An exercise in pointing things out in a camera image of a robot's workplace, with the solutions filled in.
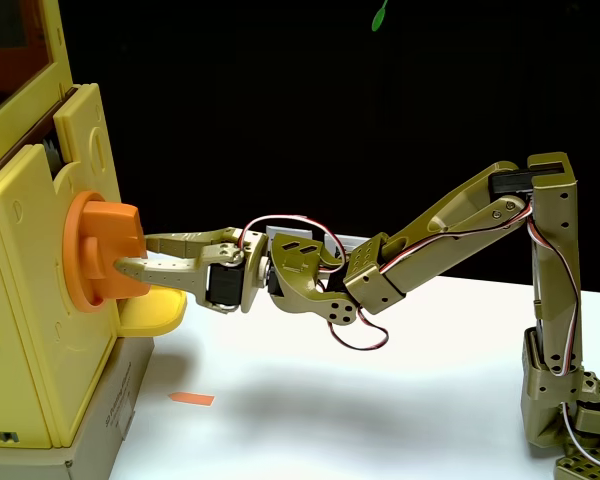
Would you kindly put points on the orange vending machine knob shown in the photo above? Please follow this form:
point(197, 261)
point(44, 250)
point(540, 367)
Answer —
point(110, 230)

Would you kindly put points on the yellow toy vending machine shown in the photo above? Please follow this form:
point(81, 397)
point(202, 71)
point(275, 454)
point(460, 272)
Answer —
point(30, 300)

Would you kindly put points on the yellow dispensing tray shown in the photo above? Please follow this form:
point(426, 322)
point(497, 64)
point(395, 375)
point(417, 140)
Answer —
point(150, 315)

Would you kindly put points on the orange paper arrow marker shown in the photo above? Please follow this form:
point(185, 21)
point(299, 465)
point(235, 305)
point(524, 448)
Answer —
point(192, 398)

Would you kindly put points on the beige cardboard box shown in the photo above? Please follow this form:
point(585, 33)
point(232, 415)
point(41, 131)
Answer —
point(115, 400)

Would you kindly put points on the green leaf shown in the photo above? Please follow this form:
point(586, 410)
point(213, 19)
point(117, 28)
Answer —
point(378, 19)

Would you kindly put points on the white blank wall plate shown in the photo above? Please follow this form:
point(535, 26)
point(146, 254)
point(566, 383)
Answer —
point(290, 230)

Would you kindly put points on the white wall socket plate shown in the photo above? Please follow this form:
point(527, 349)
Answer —
point(354, 242)

